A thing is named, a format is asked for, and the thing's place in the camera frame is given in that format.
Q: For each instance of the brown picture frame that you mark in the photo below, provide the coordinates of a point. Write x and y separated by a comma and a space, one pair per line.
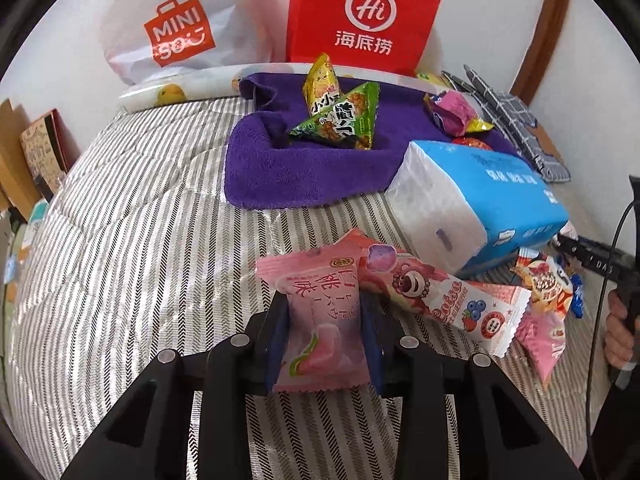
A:
46, 151

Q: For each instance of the long pink bear snack packet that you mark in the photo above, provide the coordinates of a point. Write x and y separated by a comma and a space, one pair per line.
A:
489, 314

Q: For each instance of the pink peach candy packet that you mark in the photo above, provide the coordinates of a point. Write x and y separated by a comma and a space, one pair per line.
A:
324, 350

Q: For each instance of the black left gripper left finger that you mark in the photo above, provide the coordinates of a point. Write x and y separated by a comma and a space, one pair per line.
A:
145, 434

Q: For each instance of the striped bed quilt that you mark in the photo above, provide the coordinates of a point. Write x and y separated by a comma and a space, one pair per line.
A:
140, 251

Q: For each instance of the blue wrapped candy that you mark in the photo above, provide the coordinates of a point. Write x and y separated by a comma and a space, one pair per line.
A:
577, 305

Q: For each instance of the pink and yellow snack packet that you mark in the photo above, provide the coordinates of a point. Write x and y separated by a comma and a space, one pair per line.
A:
453, 114

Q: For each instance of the blue tissue pack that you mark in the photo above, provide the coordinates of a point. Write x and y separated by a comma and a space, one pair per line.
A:
466, 210

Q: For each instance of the person's right hand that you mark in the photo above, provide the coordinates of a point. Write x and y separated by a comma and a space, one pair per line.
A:
618, 340

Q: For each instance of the grey checked folded cloth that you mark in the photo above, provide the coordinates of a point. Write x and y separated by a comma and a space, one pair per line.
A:
515, 121

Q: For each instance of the panda print snack packet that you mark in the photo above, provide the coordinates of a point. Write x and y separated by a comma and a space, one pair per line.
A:
551, 288

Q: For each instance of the green triangular snack packet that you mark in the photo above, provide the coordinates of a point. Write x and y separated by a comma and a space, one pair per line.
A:
347, 123

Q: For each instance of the purple towel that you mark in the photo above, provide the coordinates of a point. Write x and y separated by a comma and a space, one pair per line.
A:
265, 169

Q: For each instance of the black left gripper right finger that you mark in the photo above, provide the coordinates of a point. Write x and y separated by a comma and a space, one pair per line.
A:
466, 410

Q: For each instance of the brown wooden door frame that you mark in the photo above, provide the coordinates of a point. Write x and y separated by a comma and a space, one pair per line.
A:
539, 53

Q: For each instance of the red paper shopping bag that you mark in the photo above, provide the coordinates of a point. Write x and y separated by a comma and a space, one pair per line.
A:
387, 35

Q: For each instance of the white Miniso plastic bag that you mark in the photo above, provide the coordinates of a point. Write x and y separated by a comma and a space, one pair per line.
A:
144, 40

